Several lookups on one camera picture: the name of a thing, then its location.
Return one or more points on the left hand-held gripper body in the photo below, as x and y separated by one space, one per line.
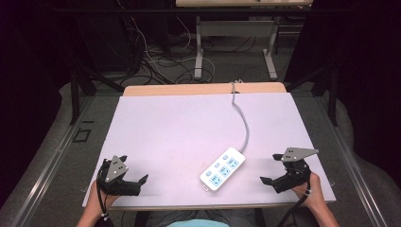
115 171

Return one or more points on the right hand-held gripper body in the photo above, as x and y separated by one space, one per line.
294 176

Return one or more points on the person's right hand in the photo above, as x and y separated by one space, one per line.
313 194

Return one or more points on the person's left hand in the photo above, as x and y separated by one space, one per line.
97 201

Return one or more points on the white power strip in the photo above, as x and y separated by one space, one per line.
222 169

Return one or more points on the white table mat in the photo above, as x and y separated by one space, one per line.
176 135

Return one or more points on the person's teal shirt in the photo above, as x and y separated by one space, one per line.
198 223

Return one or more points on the black metal stand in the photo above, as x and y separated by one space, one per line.
332 94
75 94

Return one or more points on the wooden table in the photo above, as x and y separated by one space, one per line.
176 90

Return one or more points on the white-framed background desk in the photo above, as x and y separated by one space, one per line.
235 28

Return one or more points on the aluminium floor rail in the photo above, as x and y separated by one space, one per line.
47 171
354 170

